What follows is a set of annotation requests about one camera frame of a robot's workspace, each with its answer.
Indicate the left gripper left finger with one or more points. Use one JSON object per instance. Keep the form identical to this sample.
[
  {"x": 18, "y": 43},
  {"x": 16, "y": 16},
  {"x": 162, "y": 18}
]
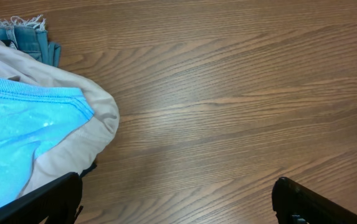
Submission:
[{"x": 57, "y": 202}]

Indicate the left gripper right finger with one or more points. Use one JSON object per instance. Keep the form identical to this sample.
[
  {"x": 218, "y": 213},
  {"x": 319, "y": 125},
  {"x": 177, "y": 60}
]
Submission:
[{"x": 294, "y": 203}]

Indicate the light blue printed t-shirt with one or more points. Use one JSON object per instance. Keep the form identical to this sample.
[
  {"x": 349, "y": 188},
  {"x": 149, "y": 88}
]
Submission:
[{"x": 33, "y": 119}]

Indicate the folded beige shorts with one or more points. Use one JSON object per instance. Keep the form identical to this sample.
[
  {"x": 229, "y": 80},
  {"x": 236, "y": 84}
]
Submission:
[{"x": 79, "y": 149}]

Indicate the folded denim shorts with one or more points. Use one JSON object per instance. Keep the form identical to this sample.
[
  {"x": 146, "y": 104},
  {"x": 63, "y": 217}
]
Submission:
[{"x": 31, "y": 37}]

